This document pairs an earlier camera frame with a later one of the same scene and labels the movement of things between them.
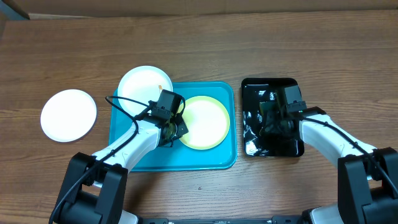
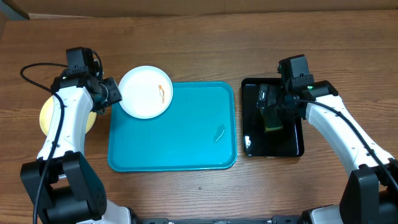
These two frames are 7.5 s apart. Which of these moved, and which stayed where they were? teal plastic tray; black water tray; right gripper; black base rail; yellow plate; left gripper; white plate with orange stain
Moved: yellow plate; left gripper; right gripper
Stayed: black base rail; black water tray; teal plastic tray; white plate with orange stain
